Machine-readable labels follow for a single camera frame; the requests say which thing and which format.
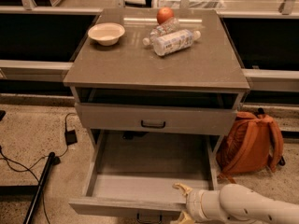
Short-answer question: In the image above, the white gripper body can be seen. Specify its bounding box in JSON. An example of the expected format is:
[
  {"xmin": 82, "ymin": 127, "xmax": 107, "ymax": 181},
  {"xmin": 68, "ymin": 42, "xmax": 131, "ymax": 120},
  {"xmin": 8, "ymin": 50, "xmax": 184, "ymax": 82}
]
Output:
[{"xmin": 186, "ymin": 189, "xmax": 207, "ymax": 222}]

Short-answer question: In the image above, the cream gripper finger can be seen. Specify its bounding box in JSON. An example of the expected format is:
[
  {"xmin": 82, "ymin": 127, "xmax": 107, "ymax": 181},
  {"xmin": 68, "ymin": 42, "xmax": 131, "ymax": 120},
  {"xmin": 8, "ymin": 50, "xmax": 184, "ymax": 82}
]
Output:
[
  {"xmin": 172, "ymin": 183, "xmax": 192, "ymax": 197},
  {"xmin": 170, "ymin": 211, "xmax": 195, "ymax": 224}
]

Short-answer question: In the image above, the grey drawer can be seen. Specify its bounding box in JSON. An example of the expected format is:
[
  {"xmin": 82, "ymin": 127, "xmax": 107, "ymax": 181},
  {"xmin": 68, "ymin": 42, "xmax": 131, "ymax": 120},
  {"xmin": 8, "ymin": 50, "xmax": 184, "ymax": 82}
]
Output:
[
  {"xmin": 69, "ymin": 131, "xmax": 218, "ymax": 223},
  {"xmin": 75, "ymin": 103, "xmax": 236, "ymax": 135}
]

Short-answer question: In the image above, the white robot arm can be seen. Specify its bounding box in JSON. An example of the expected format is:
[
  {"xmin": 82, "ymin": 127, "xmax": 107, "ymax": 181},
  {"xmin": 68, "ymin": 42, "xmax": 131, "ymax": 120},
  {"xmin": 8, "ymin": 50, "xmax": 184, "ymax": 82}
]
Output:
[{"xmin": 171, "ymin": 183, "xmax": 299, "ymax": 224}]

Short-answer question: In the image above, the grey drawer cabinet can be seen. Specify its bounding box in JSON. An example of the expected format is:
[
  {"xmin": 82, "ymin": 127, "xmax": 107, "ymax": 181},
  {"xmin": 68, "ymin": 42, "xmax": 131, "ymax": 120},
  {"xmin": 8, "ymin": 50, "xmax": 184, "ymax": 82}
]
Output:
[{"xmin": 63, "ymin": 7, "xmax": 251, "ymax": 161}]

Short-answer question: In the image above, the orange backpack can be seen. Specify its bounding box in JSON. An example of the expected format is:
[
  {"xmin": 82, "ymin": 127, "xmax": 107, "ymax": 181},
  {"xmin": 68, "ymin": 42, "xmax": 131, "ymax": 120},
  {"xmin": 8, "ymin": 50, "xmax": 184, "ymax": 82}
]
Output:
[{"xmin": 216, "ymin": 108, "xmax": 285, "ymax": 183}]

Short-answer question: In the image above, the black power adapter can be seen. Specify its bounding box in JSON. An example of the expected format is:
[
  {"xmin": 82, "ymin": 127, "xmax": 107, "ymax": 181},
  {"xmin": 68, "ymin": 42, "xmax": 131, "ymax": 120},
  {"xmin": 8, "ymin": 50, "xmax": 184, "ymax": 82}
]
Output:
[{"xmin": 64, "ymin": 130, "xmax": 78, "ymax": 146}]

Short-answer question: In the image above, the labelled plastic water bottle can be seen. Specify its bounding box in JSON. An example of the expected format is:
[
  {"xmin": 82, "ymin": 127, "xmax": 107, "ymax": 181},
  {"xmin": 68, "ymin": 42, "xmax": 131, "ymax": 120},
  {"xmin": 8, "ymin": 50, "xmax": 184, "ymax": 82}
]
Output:
[{"xmin": 153, "ymin": 29, "xmax": 201, "ymax": 57}]

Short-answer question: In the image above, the black metal stand leg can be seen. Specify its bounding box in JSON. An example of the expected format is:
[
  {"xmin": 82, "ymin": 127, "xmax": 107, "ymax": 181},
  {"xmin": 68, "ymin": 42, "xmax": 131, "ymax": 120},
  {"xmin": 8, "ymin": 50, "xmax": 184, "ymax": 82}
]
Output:
[{"xmin": 0, "ymin": 151, "xmax": 60, "ymax": 224}]

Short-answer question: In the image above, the clear plastic water bottle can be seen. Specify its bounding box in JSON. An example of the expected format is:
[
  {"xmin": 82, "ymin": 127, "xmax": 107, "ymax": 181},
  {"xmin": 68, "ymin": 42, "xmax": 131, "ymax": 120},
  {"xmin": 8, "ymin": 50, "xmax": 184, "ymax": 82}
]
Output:
[{"xmin": 143, "ymin": 17, "xmax": 179, "ymax": 46}]

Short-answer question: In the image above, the white bowl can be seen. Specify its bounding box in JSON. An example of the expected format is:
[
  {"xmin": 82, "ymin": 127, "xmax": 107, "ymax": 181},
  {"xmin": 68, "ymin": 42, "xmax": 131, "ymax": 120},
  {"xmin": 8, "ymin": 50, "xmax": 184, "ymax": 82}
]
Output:
[{"xmin": 88, "ymin": 22, "xmax": 125, "ymax": 46}]

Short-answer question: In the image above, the red apple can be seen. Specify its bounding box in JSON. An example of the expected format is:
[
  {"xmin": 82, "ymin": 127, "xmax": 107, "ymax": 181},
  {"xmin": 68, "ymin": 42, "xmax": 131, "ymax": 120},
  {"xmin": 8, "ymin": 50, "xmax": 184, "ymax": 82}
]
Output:
[{"xmin": 156, "ymin": 7, "xmax": 174, "ymax": 24}]

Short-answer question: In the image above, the black cable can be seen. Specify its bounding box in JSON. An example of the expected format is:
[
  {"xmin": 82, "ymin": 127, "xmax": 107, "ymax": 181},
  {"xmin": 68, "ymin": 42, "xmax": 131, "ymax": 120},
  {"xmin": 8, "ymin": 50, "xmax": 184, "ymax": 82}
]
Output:
[{"xmin": 0, "ymin": 112, "xmax": 78, "ymax": 224}]

